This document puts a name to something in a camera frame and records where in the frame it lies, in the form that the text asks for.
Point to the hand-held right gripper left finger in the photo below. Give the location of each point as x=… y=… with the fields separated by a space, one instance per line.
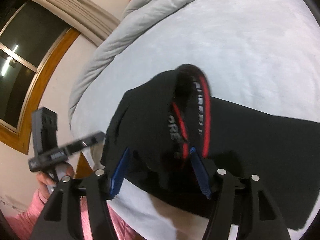
x=120 y=172

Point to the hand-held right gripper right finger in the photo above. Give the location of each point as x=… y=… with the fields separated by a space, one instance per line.
x=200 y=175

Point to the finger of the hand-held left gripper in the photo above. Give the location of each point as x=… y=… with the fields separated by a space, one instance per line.
x=86 y=141

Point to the black pants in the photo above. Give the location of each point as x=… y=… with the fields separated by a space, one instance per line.
x=250 y=135

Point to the person's left forearm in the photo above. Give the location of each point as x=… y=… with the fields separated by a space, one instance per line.
x=27 y=215

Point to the person's left hand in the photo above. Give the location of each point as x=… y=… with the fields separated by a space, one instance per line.
x=46 y=182

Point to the person's pink clothing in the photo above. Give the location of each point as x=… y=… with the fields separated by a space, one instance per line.
x=120 y=225

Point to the wooden framed window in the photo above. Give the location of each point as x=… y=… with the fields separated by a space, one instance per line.
x=32 y=32

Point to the beige curtain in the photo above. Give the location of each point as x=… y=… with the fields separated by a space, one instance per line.
x=75 y=12

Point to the bed with light blue sheet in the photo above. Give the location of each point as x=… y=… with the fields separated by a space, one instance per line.
x=237 y=37

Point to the grey duvet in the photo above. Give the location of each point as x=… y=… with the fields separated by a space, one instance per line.
x=155 y=5

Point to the wooden bed frame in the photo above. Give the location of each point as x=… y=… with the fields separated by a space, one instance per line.
x=85 y=167

